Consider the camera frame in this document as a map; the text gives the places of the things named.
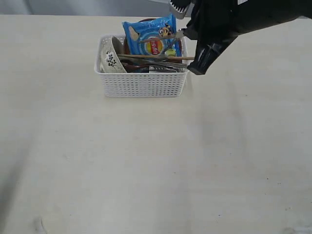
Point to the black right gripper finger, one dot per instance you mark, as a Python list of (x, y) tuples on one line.
[(205, 56), (179, 8)]

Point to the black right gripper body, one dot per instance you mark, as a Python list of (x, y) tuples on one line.
[(212, 21)]

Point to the silver table knife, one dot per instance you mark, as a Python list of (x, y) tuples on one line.
[(161, 63)]

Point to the wooden chopstick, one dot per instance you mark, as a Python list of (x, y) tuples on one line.
[(161, 57)]

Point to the brown wooden spoon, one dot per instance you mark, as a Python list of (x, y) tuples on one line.
[(130, 67)]

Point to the white floral ceramic bowl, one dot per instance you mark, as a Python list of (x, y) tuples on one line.
[(108, 55)]

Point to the silver metal fork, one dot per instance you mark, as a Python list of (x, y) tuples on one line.
[(166, 33)]

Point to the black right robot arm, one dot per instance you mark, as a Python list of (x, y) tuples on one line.
[(253, 15)]

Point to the blue chips bag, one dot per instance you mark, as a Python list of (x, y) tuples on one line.
[(151, 39)]

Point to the dark foil packet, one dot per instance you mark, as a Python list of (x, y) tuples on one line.
[(161, 70)]

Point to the brown wooden plate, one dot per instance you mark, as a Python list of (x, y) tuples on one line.
[(126, 46)]

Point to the white perforated plastic basket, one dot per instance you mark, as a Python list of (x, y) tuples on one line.
[(138, 85)]

